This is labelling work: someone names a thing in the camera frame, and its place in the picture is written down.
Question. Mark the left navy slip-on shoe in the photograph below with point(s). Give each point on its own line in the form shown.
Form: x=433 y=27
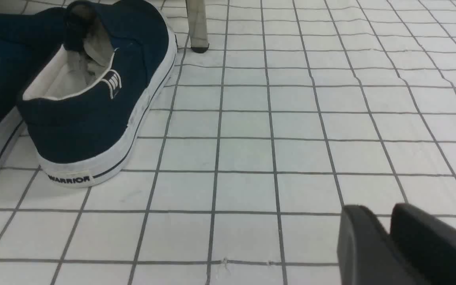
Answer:
x=27 y=41

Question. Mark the navy slip-on shoe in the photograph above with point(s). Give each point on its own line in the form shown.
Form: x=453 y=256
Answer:
x=85 y=108
x=27 y=41

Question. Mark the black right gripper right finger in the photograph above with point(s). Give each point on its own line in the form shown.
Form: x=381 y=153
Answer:
x=428 y=243

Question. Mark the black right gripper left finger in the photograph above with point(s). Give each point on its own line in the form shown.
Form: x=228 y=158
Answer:
x=367 y=255

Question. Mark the metal shoe rack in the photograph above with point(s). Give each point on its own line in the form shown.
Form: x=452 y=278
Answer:
x=197 y=23

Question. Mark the right navy slip-on shoe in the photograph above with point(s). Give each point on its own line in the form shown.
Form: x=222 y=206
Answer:
x=85 y=108

